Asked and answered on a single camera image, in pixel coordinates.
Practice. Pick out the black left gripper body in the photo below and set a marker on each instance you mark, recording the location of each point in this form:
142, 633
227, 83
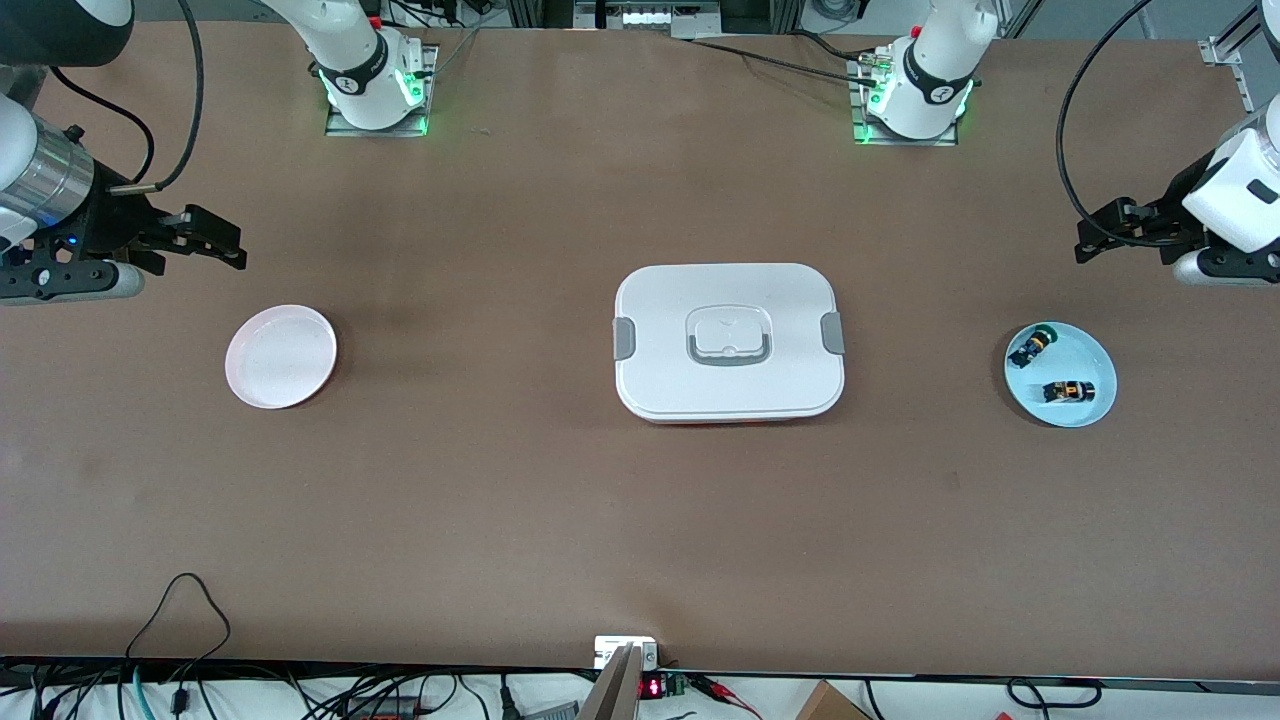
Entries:
1166, 213

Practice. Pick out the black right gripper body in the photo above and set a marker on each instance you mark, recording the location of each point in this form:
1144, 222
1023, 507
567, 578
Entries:
118, 222

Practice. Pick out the orange and black switch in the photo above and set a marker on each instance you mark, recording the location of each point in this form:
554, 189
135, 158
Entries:
1068, 391

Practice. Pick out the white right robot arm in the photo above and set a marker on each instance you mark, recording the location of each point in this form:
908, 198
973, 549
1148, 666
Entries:
360, 60

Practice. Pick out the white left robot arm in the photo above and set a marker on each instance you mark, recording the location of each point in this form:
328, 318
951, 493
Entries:
930, 80

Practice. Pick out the white lidded storage box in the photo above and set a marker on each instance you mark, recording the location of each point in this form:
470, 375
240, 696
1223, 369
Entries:
730, 390

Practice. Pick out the brown cardboard box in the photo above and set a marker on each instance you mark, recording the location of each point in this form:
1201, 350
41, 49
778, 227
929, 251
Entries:
830, 705

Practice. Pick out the light blue round plate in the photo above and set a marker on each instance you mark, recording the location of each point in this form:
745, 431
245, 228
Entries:
1075, 350

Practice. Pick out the pink round plate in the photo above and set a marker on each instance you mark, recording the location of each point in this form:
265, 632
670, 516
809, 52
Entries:
281, 357

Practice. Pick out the white power strip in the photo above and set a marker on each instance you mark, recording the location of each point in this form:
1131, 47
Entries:
650, 15

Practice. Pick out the black power adapter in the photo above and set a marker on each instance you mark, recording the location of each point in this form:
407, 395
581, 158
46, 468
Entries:
385, 708

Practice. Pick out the grey device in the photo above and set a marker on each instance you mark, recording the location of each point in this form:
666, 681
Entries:
545, 712

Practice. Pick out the red clip lead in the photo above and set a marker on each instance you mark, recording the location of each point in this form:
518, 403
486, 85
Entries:
718, 689

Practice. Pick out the red digit display module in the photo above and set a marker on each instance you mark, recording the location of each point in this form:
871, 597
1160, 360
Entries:
652, 688

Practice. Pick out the green terminal block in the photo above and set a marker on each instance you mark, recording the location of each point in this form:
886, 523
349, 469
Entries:
677, 686

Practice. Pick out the green-capped black switch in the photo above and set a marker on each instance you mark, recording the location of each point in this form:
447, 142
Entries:
1030, 350

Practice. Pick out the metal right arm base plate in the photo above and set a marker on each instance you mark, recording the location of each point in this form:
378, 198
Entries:
350, 132

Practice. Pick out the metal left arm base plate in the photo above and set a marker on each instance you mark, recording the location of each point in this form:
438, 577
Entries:
900, 142

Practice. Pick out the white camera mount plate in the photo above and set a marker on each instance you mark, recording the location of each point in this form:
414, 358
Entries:
610, 650

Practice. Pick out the aluminium camera mast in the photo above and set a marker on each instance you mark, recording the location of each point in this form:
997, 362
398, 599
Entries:
612, 700

